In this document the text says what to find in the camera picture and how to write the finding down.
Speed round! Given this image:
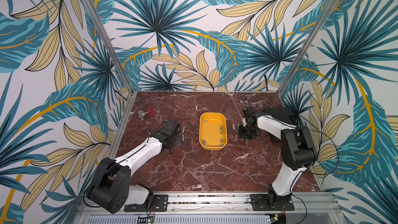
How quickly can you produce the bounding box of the yellow plastic storage box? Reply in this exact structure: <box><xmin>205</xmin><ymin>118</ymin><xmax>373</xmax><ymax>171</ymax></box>
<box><xmin>199</xmin><ymin>112</ymin><xmax>228</xmax><ymax>150</ymax></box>

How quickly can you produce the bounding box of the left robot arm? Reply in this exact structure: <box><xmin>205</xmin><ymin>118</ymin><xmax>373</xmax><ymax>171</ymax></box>
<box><xmin>83</xmin><ymin>119</ymin><xmax>181</xmax><ymax>214</ymax></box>

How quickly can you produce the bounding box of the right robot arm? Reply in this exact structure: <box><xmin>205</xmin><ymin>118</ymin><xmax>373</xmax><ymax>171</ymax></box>
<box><xmin>238</xmin><ymin>106</ymin><xmax>318</xmax><ymax>209</ymax></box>

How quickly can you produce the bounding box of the metal valve red handle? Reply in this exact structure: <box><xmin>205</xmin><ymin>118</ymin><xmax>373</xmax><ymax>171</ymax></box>
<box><xmin>137</xmin><ymin>107</ymin><xmax>154</xmax><ymax>121</ymax></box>

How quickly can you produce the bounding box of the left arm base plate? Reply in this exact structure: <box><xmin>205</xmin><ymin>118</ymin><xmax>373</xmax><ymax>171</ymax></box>
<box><xmin>124</xmin><ymin>195</ymin><xmax>169</xmax><ymax>213</ymax></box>

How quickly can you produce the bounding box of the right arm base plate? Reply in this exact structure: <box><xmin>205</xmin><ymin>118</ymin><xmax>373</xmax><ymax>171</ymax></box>
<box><xmin>249</xmin><ymin>194</ymin><xmax>295</xmax><ymax>212</ymax></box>

